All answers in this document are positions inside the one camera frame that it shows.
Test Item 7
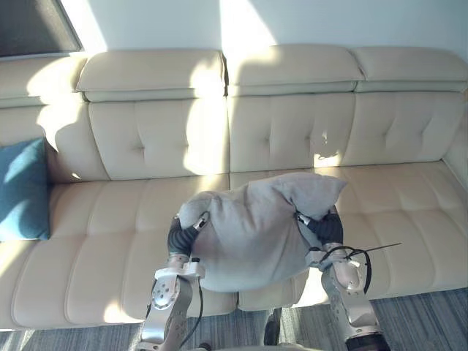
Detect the cream leather sofa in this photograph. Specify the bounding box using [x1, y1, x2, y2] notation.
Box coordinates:
[0, 43, 468, 332]

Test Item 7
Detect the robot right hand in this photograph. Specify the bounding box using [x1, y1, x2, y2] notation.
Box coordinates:
[295, 207, 345, 246]

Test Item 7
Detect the dark framed wall panel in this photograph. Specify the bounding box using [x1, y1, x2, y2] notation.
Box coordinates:
[0, 0, 85, 59]

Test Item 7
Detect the light grey cushion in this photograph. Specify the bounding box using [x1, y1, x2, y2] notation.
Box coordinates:
[177, 171, 348, 294]

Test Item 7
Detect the black zip tie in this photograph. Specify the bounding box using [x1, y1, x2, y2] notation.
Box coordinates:
[345, 241, 403, 258]

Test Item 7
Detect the blue cushion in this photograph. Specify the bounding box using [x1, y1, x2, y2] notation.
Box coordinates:
[0, 136, 52, 243]

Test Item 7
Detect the cream sofa headrest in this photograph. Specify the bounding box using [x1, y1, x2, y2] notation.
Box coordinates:
[222, 43, 366, 98]
[0, 56, 89, 110]
[75, 49, 227, 104]
[350, 45, 468, 94]

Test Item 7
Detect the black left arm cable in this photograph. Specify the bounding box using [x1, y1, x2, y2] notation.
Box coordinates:
[178, 284, 205, 347]

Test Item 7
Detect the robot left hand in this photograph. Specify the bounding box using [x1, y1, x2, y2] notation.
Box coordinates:
[167, 211, 212, 257]

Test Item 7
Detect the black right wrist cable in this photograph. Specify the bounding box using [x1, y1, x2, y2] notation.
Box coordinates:
[309, 245, 373, 295]

